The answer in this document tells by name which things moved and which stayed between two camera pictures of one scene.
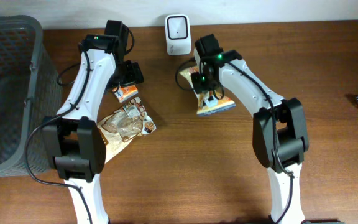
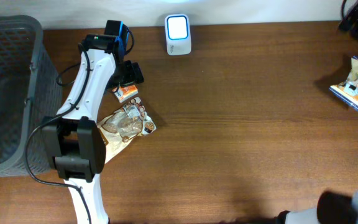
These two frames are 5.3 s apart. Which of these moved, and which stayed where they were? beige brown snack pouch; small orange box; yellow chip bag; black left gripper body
Moved: yellow chip bag
Stayed: black left gripper body; small orange box; beige brown snack pouch
